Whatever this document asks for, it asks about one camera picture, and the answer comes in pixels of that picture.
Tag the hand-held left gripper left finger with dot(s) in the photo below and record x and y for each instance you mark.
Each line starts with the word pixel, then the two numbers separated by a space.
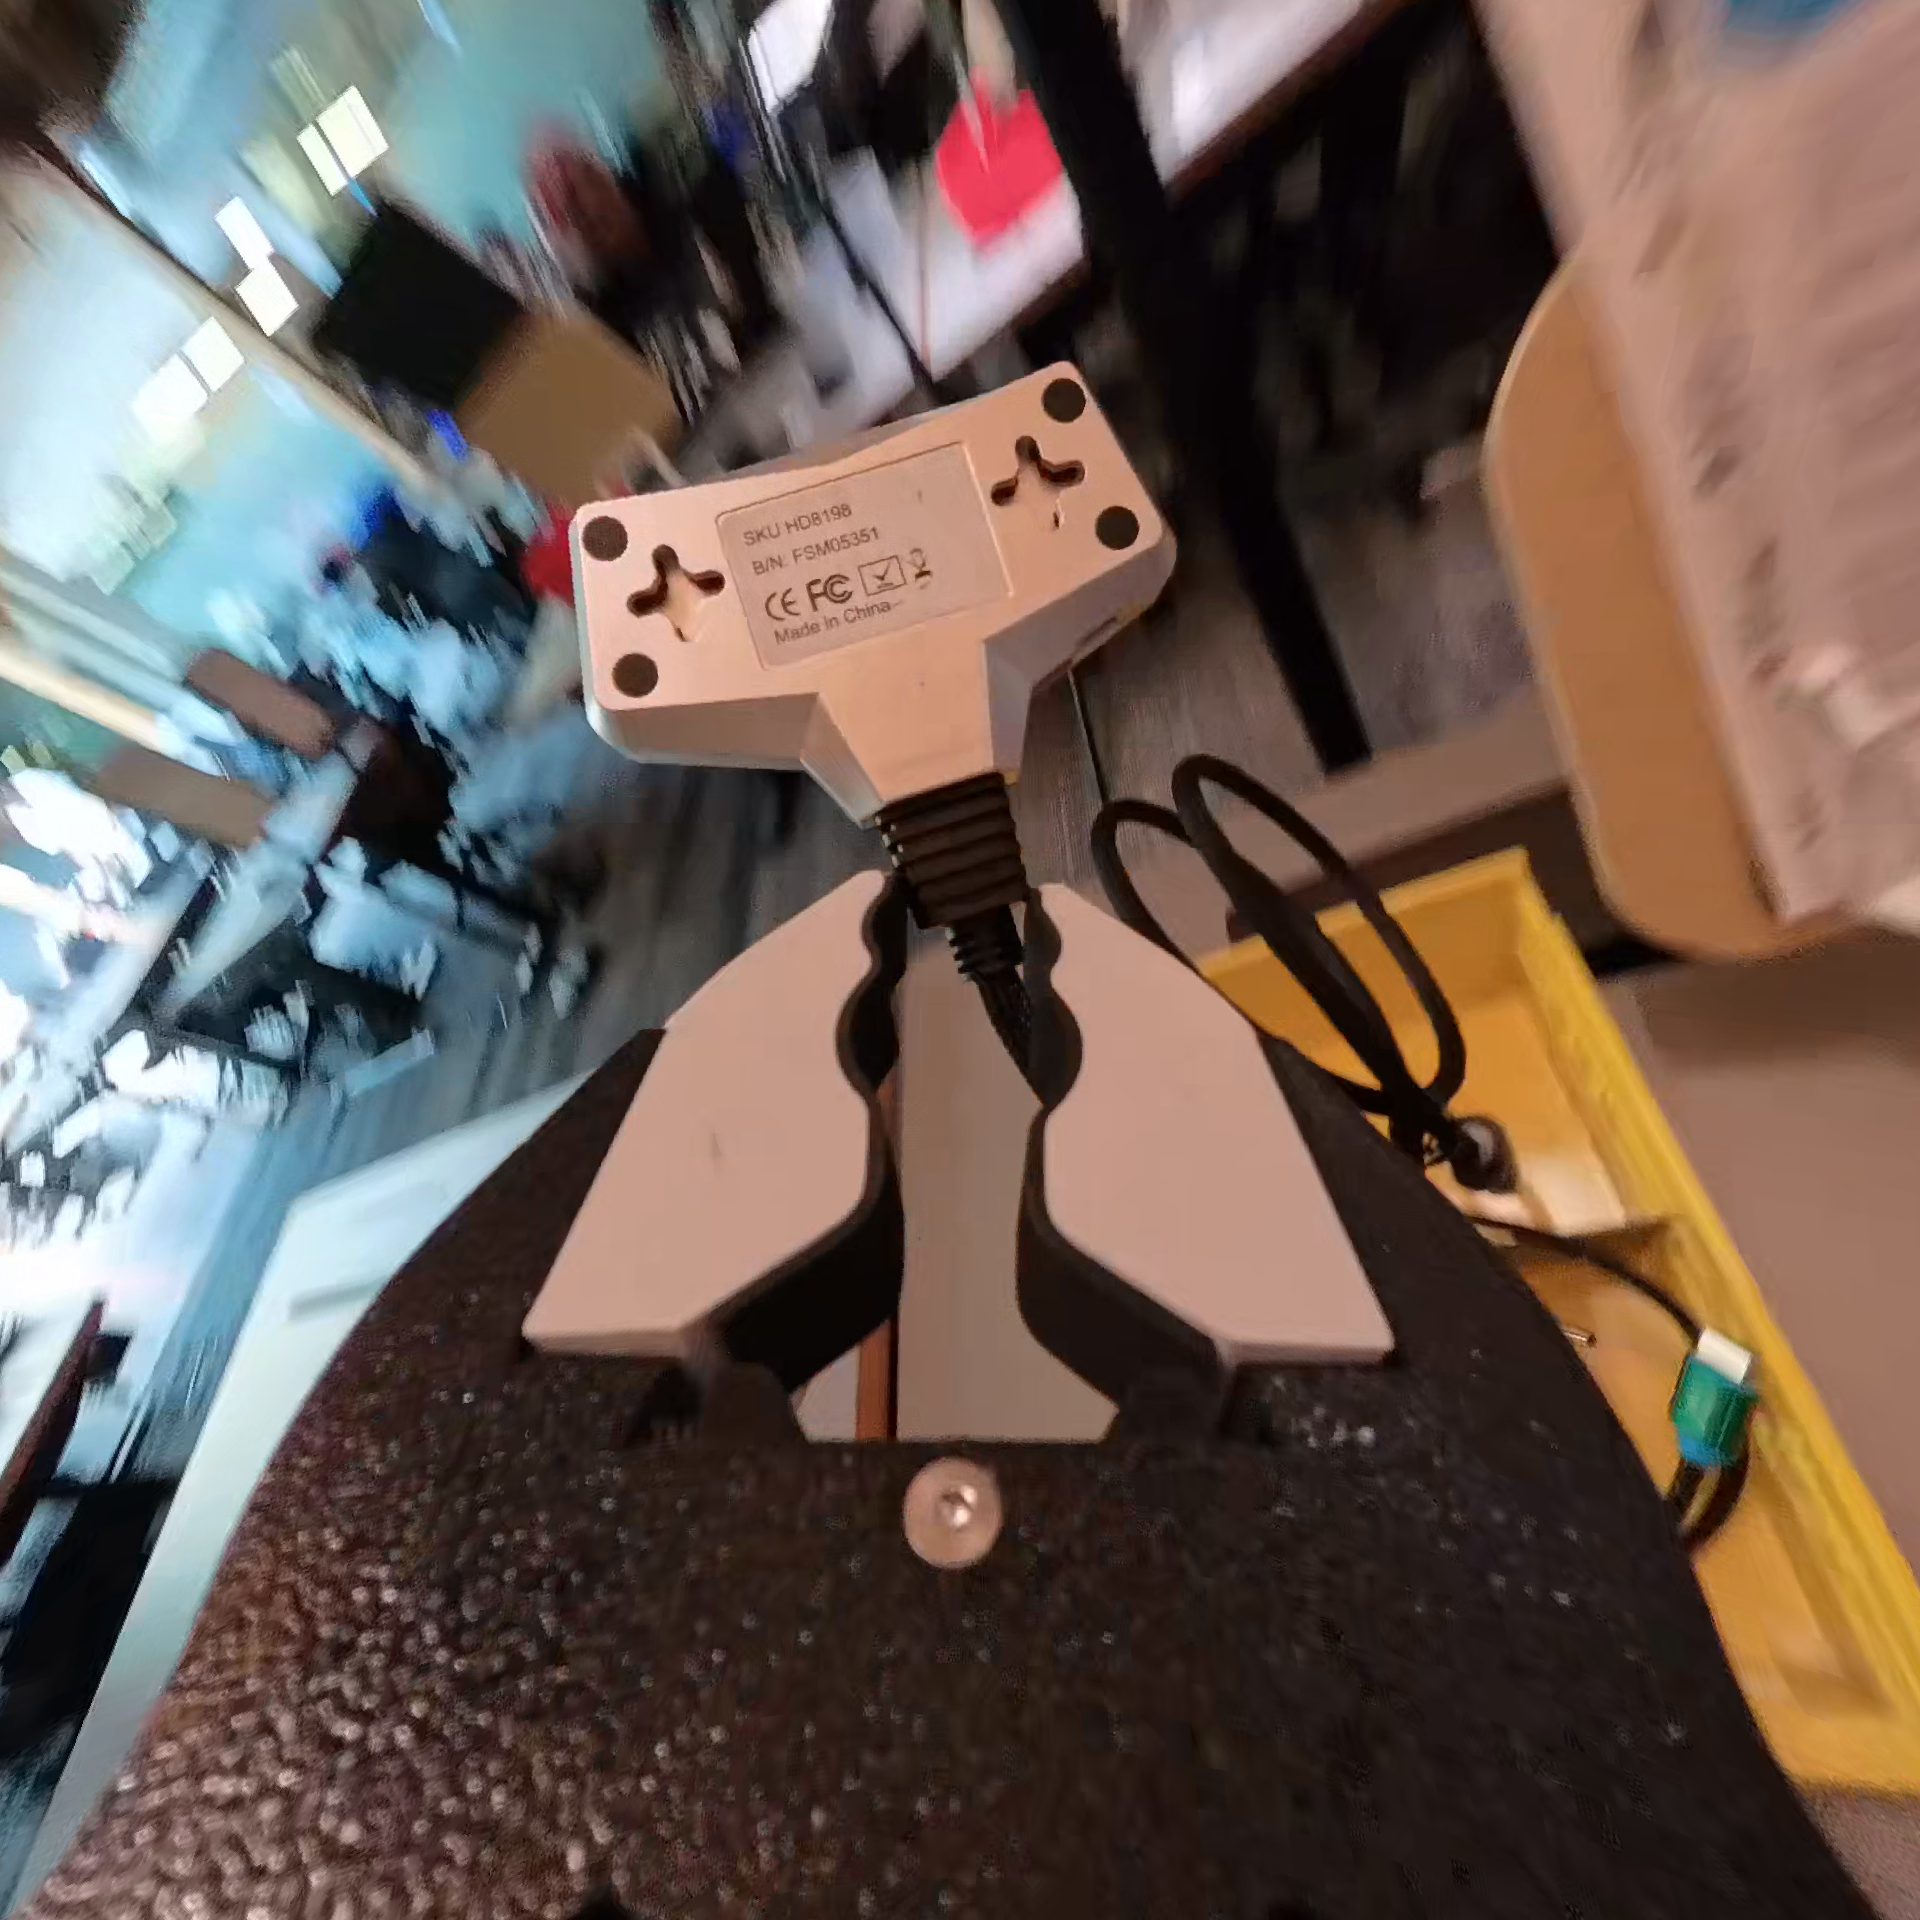
pixel 705 1156

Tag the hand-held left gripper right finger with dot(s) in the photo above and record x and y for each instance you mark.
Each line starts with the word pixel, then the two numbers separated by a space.
pixel 1200 1185

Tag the silver adapter hub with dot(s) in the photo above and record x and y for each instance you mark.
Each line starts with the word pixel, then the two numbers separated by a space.
pixel 900 705

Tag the yellow plastic bin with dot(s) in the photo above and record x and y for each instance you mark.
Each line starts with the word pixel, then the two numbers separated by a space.
pixel 1786 1636

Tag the beige desk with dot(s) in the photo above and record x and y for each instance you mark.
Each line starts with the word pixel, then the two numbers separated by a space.
pixel 1798 1171

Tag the wooden document stand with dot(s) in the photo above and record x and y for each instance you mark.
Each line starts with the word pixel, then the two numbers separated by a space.
pixel 1558 601

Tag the printed paper sheet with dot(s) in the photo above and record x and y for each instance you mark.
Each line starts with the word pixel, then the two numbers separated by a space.
pixel 1770 452

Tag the red object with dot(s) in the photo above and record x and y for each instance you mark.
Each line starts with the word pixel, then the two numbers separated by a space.
pixel 1003 165

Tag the black table frame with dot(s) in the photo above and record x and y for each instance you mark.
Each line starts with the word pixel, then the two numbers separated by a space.
pixel 1200 377

